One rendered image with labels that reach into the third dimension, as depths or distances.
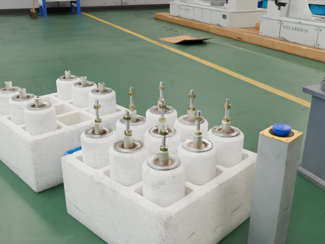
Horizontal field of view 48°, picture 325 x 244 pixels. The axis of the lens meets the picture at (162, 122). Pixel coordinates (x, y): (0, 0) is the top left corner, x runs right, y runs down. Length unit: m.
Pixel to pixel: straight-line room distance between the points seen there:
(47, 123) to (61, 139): 0.07
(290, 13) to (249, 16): 0.76
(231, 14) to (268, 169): 3.51
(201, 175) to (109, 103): 0.53
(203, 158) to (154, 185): 0.14
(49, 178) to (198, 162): 0.55
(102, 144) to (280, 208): 0.45
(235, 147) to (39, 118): 0.60
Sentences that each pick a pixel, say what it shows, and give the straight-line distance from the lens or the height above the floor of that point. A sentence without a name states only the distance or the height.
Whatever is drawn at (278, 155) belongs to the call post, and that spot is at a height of 0.28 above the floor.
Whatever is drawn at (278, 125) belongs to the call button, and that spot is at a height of 0.33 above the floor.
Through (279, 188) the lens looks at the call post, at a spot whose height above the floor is 0.20.
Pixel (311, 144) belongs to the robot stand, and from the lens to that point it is 1.30.
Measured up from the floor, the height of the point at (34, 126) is 0.20.
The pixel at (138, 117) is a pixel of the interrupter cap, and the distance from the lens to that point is 1.05.
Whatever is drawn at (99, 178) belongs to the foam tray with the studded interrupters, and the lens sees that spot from 0.91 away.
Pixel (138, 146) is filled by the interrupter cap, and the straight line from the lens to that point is 0.88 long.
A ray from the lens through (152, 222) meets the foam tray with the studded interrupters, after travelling 0.79.
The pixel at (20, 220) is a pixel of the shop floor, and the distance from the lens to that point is 1.13.
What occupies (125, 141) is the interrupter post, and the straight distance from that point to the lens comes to 0.87.
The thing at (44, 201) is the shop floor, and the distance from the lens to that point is 1.19.
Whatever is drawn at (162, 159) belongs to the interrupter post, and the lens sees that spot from 0.80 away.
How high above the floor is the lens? 0.64
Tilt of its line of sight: 22 degrees down
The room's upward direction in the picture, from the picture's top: straight up
